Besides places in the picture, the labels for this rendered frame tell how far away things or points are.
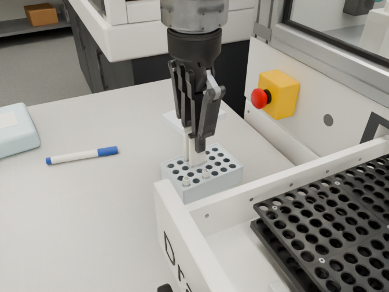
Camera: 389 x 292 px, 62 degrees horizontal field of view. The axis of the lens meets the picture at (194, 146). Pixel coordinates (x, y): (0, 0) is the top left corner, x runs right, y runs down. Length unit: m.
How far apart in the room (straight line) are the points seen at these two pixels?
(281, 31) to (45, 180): 0.52
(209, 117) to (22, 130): 0.41
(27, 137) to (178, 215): 0.47
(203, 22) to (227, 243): 0.27
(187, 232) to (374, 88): 0.34
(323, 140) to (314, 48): 0.16
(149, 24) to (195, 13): 0.59
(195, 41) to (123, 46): 0.57
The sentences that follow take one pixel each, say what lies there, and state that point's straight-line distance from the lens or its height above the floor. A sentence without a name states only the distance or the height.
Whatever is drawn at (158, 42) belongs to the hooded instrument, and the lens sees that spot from 1.02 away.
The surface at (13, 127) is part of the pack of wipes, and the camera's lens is 0.76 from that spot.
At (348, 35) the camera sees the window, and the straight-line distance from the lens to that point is 0.57.
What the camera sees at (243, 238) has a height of 0.84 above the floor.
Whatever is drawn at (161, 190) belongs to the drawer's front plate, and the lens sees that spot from 0.35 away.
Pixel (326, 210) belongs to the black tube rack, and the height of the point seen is 0.90.
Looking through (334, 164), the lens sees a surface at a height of 0.89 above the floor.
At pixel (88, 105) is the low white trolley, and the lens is 0.87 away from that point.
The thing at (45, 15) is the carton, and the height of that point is 0.25.
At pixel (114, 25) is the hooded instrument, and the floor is 0.91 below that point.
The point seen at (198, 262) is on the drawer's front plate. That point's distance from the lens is 0.29.
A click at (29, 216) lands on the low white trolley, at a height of 0.76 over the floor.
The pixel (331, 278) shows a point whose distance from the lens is 0.34.
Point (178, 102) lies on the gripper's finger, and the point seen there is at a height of 0.91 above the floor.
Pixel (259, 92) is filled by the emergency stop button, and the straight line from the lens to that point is 0.62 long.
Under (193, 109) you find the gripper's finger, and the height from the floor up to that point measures 0.92.
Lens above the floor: 1.17
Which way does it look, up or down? 37 degrees down
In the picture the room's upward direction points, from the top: straight up
